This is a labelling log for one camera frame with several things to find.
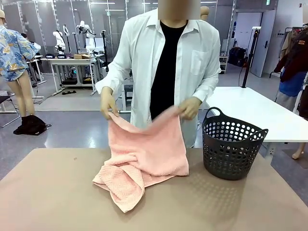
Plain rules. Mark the person's right hand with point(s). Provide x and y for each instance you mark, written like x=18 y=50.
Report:
x=108 y=101

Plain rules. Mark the person's left hand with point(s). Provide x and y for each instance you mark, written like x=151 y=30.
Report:
x=191 y=108

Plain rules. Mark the pink terry towel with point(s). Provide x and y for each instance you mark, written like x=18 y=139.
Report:
x=149 y=149

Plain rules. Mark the person's left forearm white sleeve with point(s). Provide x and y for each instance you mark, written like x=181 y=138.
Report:
x=207 y=86

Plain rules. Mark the person's right forearm white sleeve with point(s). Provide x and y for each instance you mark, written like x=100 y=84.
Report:
x=108 y=77

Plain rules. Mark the small white robot arm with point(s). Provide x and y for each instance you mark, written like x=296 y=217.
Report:
x=59 y=43

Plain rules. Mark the large white robot arm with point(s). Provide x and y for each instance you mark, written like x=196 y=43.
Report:
x=89 y=38

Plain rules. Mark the black bar on floor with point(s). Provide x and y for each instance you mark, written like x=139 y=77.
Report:
x=69 y=92

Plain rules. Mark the flat cardboard box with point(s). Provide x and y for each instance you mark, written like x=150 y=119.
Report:
x=81 y=56

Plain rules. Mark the person's torso in white shirt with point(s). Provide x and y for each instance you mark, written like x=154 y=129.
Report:
x=142 y=60

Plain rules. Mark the white workbench with legs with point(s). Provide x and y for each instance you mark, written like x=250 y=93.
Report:
x=72 y=60

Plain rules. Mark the white rectangular table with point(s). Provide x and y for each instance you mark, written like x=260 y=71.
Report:
x=252 y=108

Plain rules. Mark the black cap with white print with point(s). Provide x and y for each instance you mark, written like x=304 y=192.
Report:
x=51 y=56
x=62 y=56

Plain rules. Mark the black suitcase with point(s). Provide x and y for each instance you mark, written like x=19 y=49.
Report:
x=237 y=56

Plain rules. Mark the dark grey perforated laundry basket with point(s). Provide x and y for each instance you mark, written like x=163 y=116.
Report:
x=226 y=168

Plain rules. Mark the black tripod pole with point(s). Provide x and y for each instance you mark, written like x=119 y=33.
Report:
x=250 y=53

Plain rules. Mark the black garment on floor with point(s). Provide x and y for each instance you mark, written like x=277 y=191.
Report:
x=30 y=125

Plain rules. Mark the beige mannequin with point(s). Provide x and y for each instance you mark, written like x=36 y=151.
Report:
x=24 y=91

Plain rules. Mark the bald mannequin head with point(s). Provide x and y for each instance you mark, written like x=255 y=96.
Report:
x=204 y=13

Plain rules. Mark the grey door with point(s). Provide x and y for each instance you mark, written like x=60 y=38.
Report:
x=263 y=43

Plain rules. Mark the black metal chair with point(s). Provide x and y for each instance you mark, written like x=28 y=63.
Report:
x=7 y=99

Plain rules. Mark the blue garment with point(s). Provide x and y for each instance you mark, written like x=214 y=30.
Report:
x=292 y=84

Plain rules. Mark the blue floral shirt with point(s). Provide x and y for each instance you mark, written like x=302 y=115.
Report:
x=12 y=48

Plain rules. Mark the beige mannequin foot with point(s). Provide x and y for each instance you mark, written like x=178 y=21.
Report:
x=298 y=151

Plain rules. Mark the beige coat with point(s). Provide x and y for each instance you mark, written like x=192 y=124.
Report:
x=288 y=43

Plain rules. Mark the dark brown jacket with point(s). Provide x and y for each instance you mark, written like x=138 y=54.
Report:
x=296 y=53

